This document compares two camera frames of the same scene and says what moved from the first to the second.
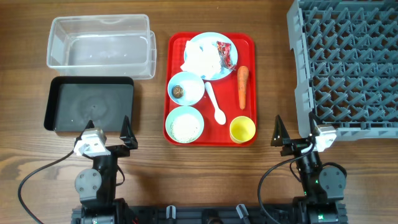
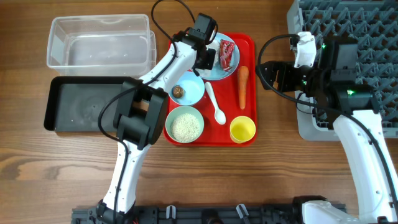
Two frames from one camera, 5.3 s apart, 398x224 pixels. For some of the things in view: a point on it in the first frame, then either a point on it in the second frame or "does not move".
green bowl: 185,124 does not move
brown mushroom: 177,91 does not move
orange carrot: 242,79 does not move
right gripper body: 295,148 → 290,79
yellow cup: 242,129 does not move
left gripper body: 119,152 → 208,61
